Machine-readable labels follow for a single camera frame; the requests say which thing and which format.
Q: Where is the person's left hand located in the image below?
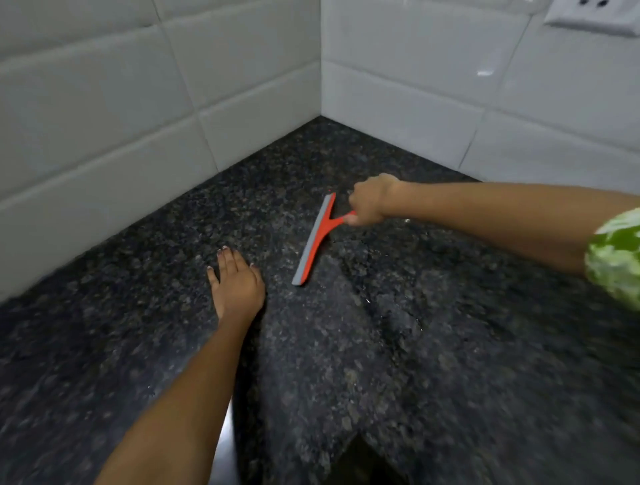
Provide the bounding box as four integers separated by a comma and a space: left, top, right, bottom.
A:
206, 245, 267, 326

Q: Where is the green floral sleeve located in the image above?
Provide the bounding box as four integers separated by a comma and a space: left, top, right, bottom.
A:
583, 207, 640, 313

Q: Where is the white wall socket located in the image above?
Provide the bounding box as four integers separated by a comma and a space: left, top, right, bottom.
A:
542, 0, 640, 39

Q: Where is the person's left forearm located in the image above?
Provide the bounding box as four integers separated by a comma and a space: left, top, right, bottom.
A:
93, 314, 256, 485

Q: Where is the person's right forearm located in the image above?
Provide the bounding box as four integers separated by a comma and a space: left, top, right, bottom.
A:
385, 179, 640, 276

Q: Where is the red squeegee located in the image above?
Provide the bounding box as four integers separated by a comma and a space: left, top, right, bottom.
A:
291, 192, 359, 287

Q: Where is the person's right hand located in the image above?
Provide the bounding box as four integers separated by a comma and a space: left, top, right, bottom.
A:
347, 173, 403, 227

